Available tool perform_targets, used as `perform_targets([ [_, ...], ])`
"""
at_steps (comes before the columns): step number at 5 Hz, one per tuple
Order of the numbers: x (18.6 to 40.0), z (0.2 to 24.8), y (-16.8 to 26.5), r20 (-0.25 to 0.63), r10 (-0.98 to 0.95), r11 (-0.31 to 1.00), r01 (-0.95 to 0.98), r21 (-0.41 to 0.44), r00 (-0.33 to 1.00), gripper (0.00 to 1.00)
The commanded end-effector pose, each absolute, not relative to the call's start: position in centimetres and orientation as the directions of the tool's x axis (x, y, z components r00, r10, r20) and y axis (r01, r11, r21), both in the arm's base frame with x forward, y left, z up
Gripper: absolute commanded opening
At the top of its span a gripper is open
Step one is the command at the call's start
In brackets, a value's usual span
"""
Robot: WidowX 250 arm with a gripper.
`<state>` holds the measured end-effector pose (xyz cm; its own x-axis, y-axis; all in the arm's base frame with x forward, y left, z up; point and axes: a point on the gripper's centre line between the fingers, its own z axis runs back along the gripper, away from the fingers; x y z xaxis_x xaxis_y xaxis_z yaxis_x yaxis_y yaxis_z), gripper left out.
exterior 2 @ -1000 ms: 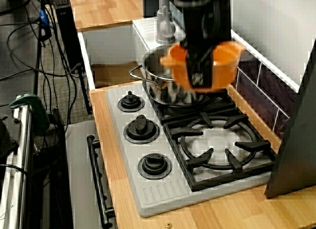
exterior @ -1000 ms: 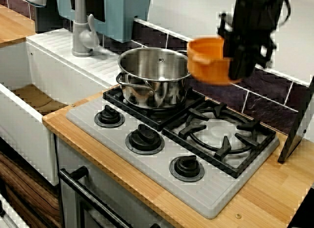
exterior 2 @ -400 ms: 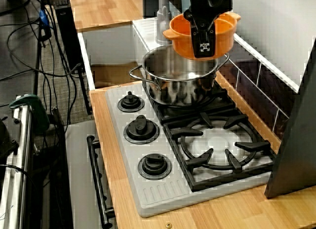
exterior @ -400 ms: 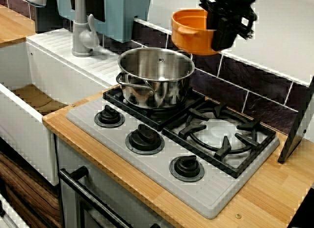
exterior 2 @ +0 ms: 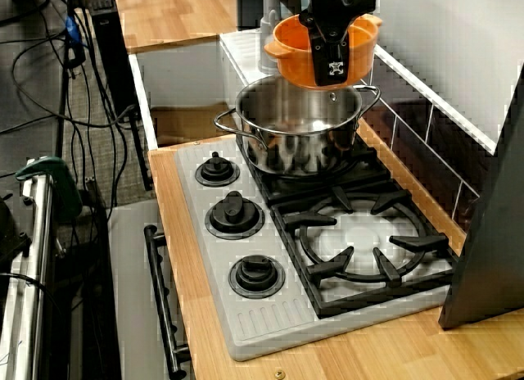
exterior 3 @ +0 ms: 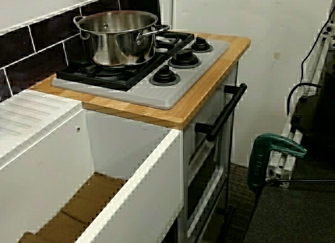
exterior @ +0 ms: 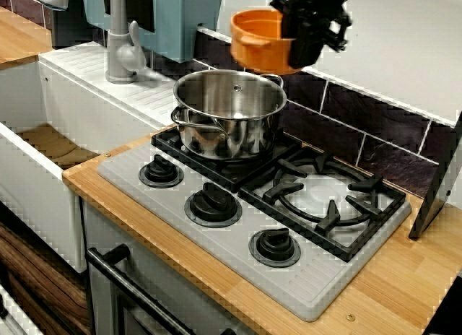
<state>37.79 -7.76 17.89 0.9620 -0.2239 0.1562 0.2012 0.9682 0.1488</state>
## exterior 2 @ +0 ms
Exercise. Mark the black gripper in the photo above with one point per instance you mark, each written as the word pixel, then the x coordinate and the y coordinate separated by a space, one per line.
pixel 327 3

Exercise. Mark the orange plastic bowl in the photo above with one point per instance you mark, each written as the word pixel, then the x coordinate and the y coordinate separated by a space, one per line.
pixel 294 64

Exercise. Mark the stainless steel pot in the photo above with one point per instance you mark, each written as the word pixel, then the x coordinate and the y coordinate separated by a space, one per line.
pixel 286 122

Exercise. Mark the dark tile backsplash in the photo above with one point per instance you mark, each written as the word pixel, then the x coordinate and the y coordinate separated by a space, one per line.
pixel 409 126

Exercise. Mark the black appliance box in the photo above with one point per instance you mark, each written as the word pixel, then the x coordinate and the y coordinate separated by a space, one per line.
pixel 247 7

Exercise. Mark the black burner grate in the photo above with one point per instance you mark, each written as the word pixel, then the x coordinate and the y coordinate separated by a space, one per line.
pixel 323 269
pixel 282 191

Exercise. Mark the white sink basin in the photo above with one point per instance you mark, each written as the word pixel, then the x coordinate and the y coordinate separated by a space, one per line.
pixel 184 77

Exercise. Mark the black stove knob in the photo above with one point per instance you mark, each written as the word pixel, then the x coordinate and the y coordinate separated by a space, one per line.
pixel 217 171
pixel 234 216
pixel 256 277

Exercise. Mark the grey stove top panel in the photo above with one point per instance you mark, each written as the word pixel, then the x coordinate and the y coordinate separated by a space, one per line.
pixel 213 249

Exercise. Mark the black slanted panel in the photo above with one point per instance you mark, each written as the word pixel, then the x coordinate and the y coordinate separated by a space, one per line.
pixel 491 232

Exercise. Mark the bamboo kitchen countertop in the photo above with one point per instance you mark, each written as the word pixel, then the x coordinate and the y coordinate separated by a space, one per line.
pixel 176 241

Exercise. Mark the grey oven door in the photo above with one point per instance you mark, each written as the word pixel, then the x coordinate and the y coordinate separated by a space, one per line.
pixel 131 273

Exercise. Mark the aluminium rail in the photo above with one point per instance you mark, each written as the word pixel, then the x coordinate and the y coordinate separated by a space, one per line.
pixel 37 253

